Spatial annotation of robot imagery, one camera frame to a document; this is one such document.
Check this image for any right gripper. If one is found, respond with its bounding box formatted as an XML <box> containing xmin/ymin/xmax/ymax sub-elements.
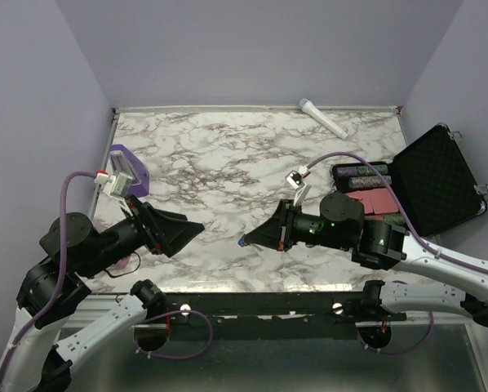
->
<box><xmin>244</xmin><ymin>198</ymin><xmax>349</xmax><ymax>251</ymax></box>

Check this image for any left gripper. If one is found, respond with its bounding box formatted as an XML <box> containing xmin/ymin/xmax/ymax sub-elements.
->
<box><xmin>81</xmin><ymin>193</ymin><xmax>206</xmax><ymax>278</ymax></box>

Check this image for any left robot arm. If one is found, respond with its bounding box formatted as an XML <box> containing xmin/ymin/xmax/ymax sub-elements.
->
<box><xmin>0</xmin><ymin>195</ymin><xmax>205</xmax><ymax>391</ymax></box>

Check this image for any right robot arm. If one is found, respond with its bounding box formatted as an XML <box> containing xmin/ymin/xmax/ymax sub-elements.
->
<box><xmin>238</xmin><ymin>192</ymin><xmax>488</xmax><ymax>327</ymax></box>

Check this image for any pink metronome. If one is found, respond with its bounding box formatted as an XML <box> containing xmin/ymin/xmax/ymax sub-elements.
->
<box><xmin>92</xmin><ymin>219</ymin><xmax>131</xmax><ymax>270</ymax></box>

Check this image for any purple metronome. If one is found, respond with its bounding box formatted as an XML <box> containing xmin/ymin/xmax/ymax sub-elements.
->
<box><xmin>109</xmin><ymin>144</ymin><xmax>149</xmax><ymax>198</ymax></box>

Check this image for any pink card deck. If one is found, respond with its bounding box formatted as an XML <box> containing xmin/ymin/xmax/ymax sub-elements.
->
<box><xmin>347</xmin><ymin>189</ymin><xmax>398</xmax><ymax>215</ymax></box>

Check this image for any white microphone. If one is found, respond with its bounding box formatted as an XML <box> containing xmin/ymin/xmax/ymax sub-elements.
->
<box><xmin>299</xmin><ymin>99</ymin><xmax>348</xmax><ymax>140</ymax></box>

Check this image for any black poker chip case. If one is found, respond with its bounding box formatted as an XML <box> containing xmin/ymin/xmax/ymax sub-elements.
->
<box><xmin>330</xmin><ymin>123</ymin><xmax>487</xmax><ymax>237</ymax></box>

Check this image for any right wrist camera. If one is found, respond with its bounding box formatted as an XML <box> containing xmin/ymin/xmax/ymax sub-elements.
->
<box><xmin>286</xmin><ymin>166</ymin><xmax>311</xmax><ymax>206</ymax></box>

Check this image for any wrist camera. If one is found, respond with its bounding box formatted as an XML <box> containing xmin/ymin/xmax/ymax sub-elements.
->
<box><xmin>94</xmin><ymin>171</ymin><xmax>134</xmax><ymax>204</ymax></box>
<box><xmin>286</xmin><ymin>166</ymin><xmax>311</xmax><ymax>206</ymax></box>

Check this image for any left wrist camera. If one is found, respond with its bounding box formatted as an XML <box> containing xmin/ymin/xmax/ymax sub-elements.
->
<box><xmin>94</xmin><ymin>171</ymin><xmax>134</xmax><ymax>204</ymax></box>

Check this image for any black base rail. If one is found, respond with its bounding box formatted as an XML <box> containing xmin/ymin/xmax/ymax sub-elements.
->
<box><xmin>117</xmin><ymin>279</ymin><xmax>408</xmax><ymax>342</ymax></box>

